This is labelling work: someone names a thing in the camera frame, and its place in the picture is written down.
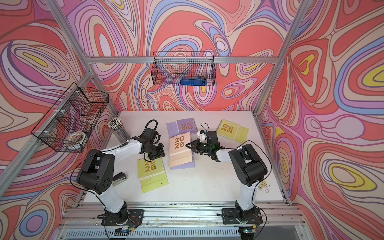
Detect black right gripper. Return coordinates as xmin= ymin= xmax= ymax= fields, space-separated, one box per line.
xmin=185 ymin=138 xmax=212 ymax=155

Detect pink desk calendar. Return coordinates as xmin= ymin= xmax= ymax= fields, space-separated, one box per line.
xmin=169 ymin=132 xmax=193 ymax=167

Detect purple desk calendar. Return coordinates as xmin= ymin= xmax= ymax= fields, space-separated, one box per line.
xmin=170 ymin=161 xmax=195 ymax=170
xmin=167 ymin=118 xmax=197 ymax=138

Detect green desk calendar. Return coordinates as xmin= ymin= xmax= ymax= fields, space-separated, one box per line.
xmin=138 ymin=158 xmax=168 ymax=194
xmin=217 ymin=120 xmax=249 ymax=144

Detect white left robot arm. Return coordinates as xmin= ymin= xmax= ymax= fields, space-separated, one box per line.
xmin=76 ymin=127 xmax=165 ymax=224

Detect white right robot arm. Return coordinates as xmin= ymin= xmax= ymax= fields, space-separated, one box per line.
xmin=186 ymin=131 xmax=268 ymax=222

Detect clear cup of coloured pencils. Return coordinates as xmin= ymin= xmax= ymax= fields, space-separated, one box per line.
xmin=108 ymin=117 xmax=131 ymax=143

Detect blue pouch in basket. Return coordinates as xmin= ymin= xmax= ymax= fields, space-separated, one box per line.
xmin=180 ymin=77 xmax=207 ymax=86

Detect tape roll in basket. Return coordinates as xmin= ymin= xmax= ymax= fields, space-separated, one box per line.
xmin=65 ymin=131 xmax=86 ymax=147

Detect yellow binder clips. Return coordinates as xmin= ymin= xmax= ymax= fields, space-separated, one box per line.
xmin=258 ymin=181 xmax=270 ymax=193

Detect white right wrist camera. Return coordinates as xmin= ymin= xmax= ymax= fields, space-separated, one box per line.
xmin=197 ymin=130 xmax=207 ymax=142

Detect black wire basket back wall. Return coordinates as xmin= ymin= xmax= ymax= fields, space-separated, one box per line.
xmin=151 ymin=51 xmax=217 ymax=87

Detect black wire basket wall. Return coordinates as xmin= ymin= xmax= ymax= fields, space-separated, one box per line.
xmin=31 ymin=83 xmax=110 ymax=153
xmin=151 ymin=51 xmax=217 ymax=87

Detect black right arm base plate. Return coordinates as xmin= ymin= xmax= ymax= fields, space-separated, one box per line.
xmin=217 ymin=207 xmax=263 ymax=226

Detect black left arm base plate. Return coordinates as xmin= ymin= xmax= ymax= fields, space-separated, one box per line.
xmin=102 ymin=209 xmax=145 ymax=227

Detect black wire basket left wall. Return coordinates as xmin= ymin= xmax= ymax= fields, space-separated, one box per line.
xmin=31 ymin=83 xmax=110 ymax=153

